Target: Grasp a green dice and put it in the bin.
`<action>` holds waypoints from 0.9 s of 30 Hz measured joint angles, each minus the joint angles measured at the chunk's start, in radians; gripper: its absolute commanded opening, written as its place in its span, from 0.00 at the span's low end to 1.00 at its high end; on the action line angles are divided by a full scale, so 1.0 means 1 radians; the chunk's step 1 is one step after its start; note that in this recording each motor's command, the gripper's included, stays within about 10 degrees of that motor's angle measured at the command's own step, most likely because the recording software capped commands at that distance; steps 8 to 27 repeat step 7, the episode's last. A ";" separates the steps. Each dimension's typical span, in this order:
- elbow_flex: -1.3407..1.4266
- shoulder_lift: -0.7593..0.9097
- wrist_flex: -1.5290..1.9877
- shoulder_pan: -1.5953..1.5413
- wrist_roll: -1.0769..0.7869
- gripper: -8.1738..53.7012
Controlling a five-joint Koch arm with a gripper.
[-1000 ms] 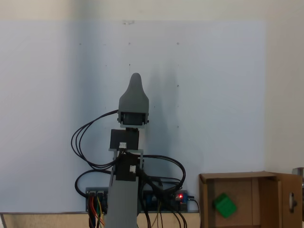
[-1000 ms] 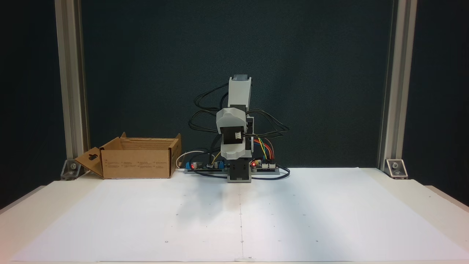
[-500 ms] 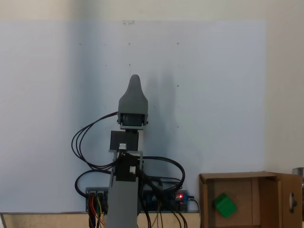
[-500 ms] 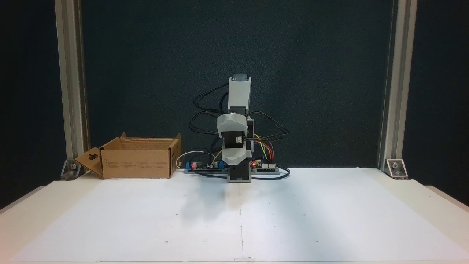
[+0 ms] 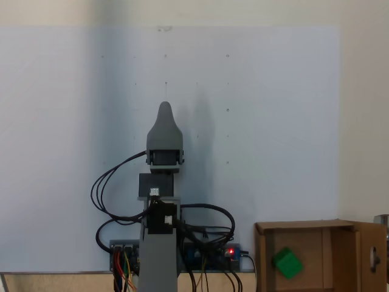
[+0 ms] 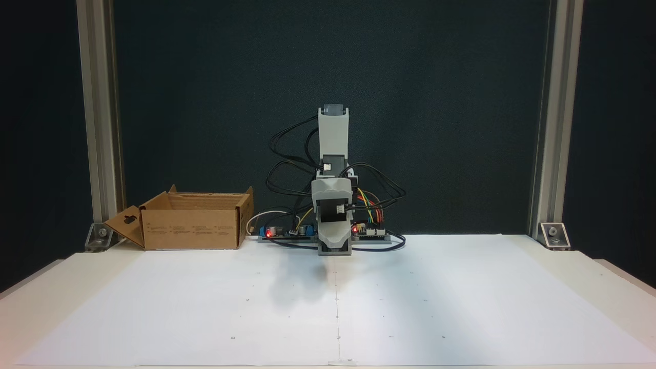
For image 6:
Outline white cable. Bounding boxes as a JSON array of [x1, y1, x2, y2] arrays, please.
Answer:
[[246, 210, 291, 237]]

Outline open cardboard box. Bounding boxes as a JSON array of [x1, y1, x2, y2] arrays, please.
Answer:
[[105, 184, 254, 251]]

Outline thin black gripper motor cables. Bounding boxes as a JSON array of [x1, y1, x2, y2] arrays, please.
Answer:
[[352, 162, 407, 207]]

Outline aluminium profile post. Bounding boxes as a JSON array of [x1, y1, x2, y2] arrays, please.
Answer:
[[528, 0, 585, 241], [77, 0, 126, 241]]

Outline green jumper wire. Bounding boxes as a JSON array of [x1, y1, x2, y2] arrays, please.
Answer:
[[358, 189, 373, 224]]

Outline circuit board with blue capacitor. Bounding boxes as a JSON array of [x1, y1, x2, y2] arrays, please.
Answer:
[[258, 222, 319, 242]]

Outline yellow jumper wire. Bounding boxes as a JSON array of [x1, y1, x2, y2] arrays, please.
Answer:
[[359, 190, 376, 225]]

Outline circuit board with jumper wires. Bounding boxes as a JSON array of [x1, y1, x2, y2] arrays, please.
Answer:
[[351, 222, 392, 243]]

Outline metal corner bracket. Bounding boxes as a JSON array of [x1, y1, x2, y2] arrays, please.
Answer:
[[539, 222, 570, 251], [85, 222, 114, 252]]

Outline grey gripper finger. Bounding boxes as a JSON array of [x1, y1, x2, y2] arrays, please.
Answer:
[[318, 220, 354, 247]]

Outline black arm cable loops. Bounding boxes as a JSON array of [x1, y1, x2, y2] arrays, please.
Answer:
[[266, 116, 321, 199]]

